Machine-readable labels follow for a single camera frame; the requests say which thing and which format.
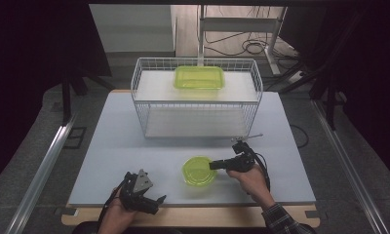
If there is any white metal desk frame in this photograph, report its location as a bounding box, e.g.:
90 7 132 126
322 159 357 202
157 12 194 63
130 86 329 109
197 4 289 76

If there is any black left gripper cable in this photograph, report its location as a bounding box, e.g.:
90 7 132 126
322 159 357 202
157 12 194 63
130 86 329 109
97 179 128 234

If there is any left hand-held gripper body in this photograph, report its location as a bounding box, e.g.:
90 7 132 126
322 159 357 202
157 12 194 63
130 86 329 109
119 168 156 213

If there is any light blue table board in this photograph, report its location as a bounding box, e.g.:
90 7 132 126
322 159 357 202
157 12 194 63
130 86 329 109
68 91 317 208

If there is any bundle of black floor cables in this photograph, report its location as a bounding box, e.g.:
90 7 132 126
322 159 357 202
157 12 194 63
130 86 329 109
204 5 299 67

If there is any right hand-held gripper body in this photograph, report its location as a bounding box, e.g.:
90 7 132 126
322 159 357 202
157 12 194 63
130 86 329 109
227 133 264 174

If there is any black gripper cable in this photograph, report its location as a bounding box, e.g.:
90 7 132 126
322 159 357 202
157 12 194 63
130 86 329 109
244 141 272 193
97 179 128 234

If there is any black floor plate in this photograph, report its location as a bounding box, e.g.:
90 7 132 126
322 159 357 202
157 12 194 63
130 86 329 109
62 126 88 150

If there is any white cabinet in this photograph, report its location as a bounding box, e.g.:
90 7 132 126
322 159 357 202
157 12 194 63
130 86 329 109
89 3 177 59

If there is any aluminium rail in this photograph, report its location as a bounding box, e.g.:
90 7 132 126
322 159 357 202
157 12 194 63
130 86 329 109
310 97 390 234
4 111 78 234

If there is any black floor cable loop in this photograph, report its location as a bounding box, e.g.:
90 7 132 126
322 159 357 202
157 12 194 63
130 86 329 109
289 124 310 150

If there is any person's right hand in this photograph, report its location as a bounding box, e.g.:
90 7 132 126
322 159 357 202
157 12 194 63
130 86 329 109
226 163 277 210

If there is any white wire shelf rack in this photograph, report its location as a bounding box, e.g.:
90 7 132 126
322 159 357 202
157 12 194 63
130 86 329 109
130 57 264 140

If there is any person's left hand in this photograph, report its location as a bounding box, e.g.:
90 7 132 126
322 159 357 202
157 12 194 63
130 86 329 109
97 194 138 234

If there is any green rectangular plastic tray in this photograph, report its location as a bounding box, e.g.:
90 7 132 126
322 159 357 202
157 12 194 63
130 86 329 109
173 65 225 91

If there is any green round plastic bowl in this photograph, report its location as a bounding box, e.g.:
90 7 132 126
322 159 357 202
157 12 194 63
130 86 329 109
181 155 218 187

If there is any black metal stand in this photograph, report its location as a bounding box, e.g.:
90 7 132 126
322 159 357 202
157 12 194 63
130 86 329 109
309 72 347 132
60 67 115 127

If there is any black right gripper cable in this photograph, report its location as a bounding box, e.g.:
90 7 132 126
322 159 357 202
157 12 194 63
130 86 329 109
244 141 272 193

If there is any wooden table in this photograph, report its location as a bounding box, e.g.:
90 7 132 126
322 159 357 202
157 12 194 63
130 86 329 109
60 89 321 228

